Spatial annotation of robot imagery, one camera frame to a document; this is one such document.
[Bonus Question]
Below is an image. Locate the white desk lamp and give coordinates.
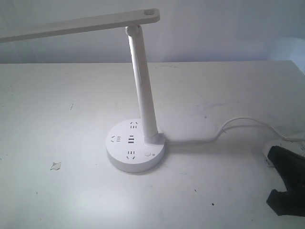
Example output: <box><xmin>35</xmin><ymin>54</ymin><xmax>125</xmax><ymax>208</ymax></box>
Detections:
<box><xmin>0</xmin><ymin>9</ymin><xmax>165</xmax><ymax>173</ymax></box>

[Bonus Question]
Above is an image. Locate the white power strip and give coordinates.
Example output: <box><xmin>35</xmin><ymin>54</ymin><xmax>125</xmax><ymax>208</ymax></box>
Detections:
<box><xmin>262</xmin><ymin>138</ymin><xmax>305</xmax><ymax>167</ymax></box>

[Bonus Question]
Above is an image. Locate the small torn paper scrap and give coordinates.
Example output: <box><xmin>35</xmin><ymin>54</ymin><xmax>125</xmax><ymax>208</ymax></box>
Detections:
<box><xmin>50</xmin><ymin>162</ymin><xmax>61</xmax><ymax>171</ymax></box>

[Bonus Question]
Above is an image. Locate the white power cord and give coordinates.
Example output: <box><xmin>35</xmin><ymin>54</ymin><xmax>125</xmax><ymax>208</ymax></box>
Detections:
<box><xmin>164</xmin><ymin>116</ymin><xmax>296</xmax><ymax>145</ymax></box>

